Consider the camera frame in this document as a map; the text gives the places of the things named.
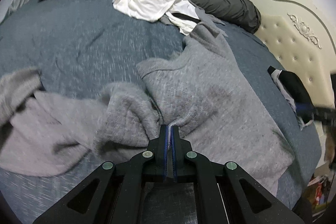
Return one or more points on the grey knit sweater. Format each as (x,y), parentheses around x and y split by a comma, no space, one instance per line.
(210,95)

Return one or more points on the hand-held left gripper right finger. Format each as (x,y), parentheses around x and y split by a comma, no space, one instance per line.
(173,150)

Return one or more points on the bed with blue-grey sheet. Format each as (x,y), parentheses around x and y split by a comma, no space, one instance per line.
(78,37)

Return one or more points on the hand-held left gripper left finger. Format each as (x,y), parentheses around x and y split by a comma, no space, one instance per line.
(165,148)

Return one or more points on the light grey blanket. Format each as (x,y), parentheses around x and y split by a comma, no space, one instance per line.
(15,1)

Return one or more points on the folded black garment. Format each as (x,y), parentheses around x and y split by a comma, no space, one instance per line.
(294,85)

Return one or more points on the thin grey garment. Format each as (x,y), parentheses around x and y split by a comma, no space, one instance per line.
(210,20)

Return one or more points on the cream tufted headboard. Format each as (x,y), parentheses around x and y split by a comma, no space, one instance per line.
(296,56)

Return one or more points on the colourful package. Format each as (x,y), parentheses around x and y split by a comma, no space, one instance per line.
(319,192)

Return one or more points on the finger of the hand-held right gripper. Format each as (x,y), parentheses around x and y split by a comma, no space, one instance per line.
(305,112)

